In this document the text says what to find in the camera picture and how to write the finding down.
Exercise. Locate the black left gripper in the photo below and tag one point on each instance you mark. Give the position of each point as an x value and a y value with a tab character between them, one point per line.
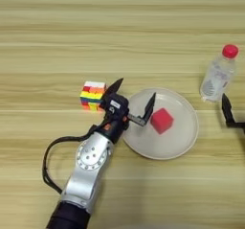
113	127

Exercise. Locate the left gripper labelled black box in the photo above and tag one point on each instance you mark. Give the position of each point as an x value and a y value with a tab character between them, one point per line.
115	104

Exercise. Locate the multicoloured puzzle cube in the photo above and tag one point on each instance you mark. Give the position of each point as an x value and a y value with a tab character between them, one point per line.
92	95

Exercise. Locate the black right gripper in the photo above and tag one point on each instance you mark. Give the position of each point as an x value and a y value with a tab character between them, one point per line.
237	125

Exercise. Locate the clear bottle with red cap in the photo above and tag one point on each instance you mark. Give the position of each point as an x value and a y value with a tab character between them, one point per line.
218	76

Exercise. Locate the red cube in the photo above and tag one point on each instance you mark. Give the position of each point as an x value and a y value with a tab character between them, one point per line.
162	121

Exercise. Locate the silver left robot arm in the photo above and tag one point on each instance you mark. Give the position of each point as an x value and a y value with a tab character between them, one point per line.
87	165

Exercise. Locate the round beige plate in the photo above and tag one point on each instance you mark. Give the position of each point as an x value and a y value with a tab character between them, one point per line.
178	140

